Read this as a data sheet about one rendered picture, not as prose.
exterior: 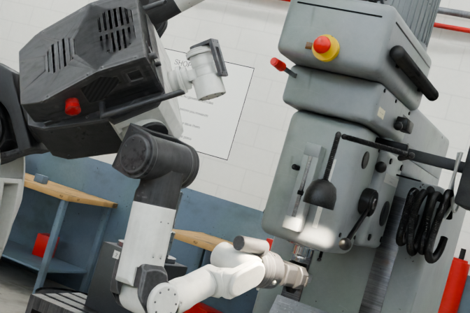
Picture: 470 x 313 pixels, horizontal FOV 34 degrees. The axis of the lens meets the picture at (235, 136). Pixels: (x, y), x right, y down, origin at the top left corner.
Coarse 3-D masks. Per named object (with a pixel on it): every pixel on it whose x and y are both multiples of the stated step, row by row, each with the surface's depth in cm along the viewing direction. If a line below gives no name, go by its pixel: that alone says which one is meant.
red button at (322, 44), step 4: (320, 36) 173; (324, 36) 173; (316, 40) 173; (320, 40) 172; (324, 40) 172; (328, 40) 172; (316, 44) 173; (320, 44) 172; (324, 44) 172; (328, 44) 172; (316, 48) 173; (320, 48) 172; (324, 48) 172; (328, 48) 172; (320, 52) 173; (324, 52) 173
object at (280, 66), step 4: (272, 60) 177; (276, 60) 177; (280, 60) 179; (272, 64) 177; (276, 64) 177; (280, 64) 178; (284, 64) 180; (276, 68) 179; (280, 68) 179; (284, 68) 180; (288, 68) 184; (288, 72) 184; (292, 72) 187; (292, 76) 188; (296, 76) 189
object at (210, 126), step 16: (176, 64) 710; (240, 64) 683; (224, 80) 687; (240, 80) 681; (192, 96) 698; (224, 96) 685; (240, 96) 678; (192, 112) 695; (208, 112) 688; (224, 112) 682; (240, 112) 676; (192, 128) 692; (208, 128) 686; (224, 128) 680; (192, 144) 690; (208, 144) 683; (224, 144) 677
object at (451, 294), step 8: (456, 264) 567; (464, 264) 566; (456, 272) 566; (464, 272) 567; (448, 280) 568; (456, 280) 566; (464, 280) 568; (448, 288) 567; (456, 288) 565; (448, 296) 566; (456, 296) 565; (440, 304) 569; (448, 304) 565; (456, 304) 566; (440, 312) 567; (448, 312) 564; (456, 312) 567
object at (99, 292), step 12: (120, 240) 218; (108, 252) 215; (120, 252) 213; (108, 264) 215; (168, 264) 208; (180, 264) 216; (96, 276) 216; (108, 276) 214; (168, 276) 208; (180, 276) 213; (96, 288) 215; (108, 288) 213; (96, 300) 214; (108, 300) 212; (108, 312) 211; (120, 312) 209; (132, 312) 207
